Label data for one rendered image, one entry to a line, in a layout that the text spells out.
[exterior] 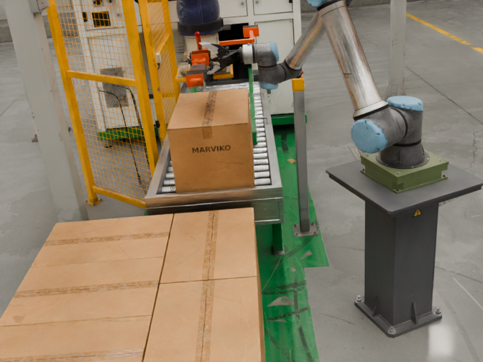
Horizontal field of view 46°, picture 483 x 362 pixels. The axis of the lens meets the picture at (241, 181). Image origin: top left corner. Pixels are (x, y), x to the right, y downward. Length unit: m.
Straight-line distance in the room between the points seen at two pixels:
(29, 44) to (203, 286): 1.89
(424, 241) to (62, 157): 2.21
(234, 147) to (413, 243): 0.96
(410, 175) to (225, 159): 0.92
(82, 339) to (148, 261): 0.51
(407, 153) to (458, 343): 0.93
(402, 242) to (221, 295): 0.88
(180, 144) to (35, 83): 1.13
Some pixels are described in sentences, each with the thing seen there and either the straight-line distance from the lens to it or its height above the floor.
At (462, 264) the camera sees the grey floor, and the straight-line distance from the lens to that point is 3.45.
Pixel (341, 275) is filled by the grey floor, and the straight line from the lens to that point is 3.29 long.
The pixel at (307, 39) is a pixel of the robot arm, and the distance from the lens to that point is 2.71.
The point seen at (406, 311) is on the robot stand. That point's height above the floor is 0.09.
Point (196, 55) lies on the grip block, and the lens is 2.75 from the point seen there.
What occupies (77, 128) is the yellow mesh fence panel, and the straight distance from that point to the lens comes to 4.22.
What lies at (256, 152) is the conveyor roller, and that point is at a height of 0.53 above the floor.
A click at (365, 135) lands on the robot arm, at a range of 2.36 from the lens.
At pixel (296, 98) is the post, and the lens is 3.32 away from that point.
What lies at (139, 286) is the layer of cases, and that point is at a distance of 2.40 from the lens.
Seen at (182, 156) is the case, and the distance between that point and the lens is 2.88.
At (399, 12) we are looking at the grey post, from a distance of 5.68.
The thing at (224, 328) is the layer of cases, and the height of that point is 0.54.
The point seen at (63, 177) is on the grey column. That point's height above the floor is 0.45.
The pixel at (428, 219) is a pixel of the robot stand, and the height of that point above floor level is 0.56.
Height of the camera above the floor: 1.88
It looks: 25 degrees down
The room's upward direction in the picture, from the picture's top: 6 degrees counter-clockwise
